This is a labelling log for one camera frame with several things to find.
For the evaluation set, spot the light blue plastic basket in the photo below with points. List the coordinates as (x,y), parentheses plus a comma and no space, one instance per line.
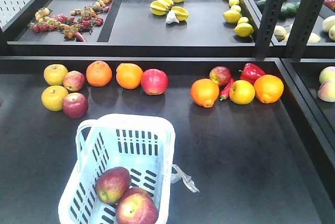
(116,152)

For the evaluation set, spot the red yellow apple front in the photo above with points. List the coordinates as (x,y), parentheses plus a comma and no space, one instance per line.
(136,208)

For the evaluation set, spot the red yellow apple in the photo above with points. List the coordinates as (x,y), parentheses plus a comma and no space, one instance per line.
(136,208)
(221,75)

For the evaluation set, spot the large red apple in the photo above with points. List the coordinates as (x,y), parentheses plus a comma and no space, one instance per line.
(154,82)

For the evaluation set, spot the orange with green stem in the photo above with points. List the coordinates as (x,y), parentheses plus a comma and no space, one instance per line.
(204,92)

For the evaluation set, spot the red chili pepper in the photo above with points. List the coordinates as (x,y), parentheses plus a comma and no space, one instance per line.
(224,94)

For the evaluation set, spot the orange in back row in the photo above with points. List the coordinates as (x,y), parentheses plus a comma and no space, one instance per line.
(98,74)

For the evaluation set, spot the clear plastic bag strip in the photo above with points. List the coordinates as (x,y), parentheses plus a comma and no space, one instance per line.
(187,179)

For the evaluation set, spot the white garlic bulb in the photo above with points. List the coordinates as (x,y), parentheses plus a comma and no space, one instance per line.
(171,18)

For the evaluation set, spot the black wooden produce display stand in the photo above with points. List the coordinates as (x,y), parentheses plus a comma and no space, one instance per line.
(255,163)

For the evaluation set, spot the red bell pepper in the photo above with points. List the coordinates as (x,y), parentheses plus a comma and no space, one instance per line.
(251,72)

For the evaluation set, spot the yellow starfruit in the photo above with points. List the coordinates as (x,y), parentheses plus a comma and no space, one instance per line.
(158,8)

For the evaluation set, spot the small dark red apple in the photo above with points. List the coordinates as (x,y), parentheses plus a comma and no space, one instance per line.
(75,105)

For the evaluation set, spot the small pink red apple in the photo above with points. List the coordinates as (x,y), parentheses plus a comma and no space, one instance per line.
(74,81)

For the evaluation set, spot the large yellow lemon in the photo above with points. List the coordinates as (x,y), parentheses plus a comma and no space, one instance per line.
(232,16)

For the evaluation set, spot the yellow apple front left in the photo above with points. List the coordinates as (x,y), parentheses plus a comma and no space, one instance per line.
(53,96)

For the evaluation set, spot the yellow apple back left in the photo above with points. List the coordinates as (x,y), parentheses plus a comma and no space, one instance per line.
(54,74)

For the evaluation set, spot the cherry tomato vine bunch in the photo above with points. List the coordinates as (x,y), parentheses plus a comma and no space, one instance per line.
(71,26)

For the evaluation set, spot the front pale peach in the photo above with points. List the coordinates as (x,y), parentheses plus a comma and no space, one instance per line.
(326,91)

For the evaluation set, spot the pale peach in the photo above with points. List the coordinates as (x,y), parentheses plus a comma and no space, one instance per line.
(326,91)
(326,74)

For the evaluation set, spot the rear pale peach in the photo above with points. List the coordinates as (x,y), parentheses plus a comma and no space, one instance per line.
(326,74)

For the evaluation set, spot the black perforated upright post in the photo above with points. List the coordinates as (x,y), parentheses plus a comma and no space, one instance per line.
(269,19)

